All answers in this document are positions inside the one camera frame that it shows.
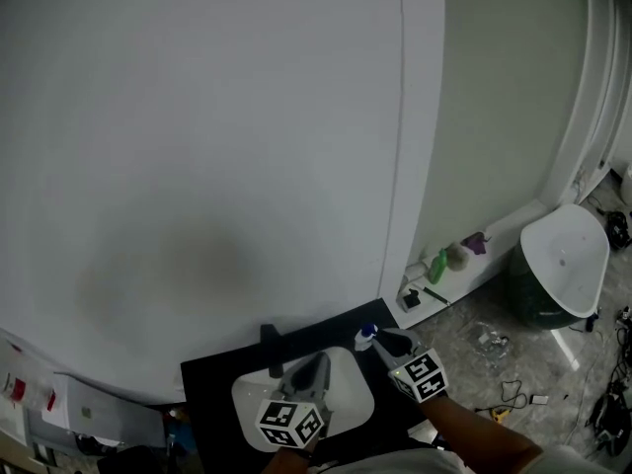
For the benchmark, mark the person's left forearm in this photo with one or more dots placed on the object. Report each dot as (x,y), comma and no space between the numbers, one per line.
(289,463)

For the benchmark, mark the black vanity countertop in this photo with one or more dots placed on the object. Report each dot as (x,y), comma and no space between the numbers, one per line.
(207,388)

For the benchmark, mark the white door frame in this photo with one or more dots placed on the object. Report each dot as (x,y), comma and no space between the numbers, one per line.
(592,92)

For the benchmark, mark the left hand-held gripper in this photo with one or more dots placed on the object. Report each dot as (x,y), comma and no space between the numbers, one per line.
(289,425)

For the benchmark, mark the white bottle with blue cap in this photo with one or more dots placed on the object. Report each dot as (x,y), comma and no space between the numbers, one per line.
(365,339)

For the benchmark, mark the clear plastic bag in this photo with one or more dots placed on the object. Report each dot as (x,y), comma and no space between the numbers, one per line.
(20,383)

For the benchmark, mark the small white device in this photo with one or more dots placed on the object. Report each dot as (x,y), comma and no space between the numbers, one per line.
(539,400)

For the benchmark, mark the white and dark green bathtub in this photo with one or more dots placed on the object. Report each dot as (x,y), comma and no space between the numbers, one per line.
(563,255)

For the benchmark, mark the white low ledge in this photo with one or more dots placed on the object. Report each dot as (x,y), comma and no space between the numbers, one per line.
(474,279)

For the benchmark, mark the white cabinet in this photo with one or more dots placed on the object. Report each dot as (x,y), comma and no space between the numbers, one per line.
(113,408)

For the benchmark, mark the blue container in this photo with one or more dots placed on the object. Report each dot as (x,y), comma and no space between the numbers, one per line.
(180,435)

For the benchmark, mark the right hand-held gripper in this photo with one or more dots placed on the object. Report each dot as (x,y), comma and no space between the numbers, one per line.
(419,375)

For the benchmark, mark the metal parts on floor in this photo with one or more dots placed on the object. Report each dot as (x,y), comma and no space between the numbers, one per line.
(491,344)

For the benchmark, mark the black pen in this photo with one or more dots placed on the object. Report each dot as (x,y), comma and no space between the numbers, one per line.
(434,295)

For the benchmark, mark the green bottle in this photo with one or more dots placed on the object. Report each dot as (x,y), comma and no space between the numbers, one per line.
(437,269)

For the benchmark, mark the grey bath sponge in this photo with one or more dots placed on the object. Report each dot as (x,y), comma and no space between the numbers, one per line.
(457,257)

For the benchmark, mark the white sink basin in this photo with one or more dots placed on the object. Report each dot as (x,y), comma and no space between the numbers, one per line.
(252,403)

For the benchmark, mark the yellow tool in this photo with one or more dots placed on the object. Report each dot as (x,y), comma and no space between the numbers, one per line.
(499,414)

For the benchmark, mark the purple cloth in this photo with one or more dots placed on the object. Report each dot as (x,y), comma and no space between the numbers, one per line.
(476,244)

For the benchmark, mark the black faucet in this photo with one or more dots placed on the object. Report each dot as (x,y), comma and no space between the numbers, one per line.
(270,343)

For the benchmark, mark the small black and white box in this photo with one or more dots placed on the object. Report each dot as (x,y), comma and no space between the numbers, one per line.
(410,301)

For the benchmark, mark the person's right forearm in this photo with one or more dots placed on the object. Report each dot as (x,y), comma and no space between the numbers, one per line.
(479,437)

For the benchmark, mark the white bin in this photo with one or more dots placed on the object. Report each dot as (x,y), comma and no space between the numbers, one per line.
(628,178)

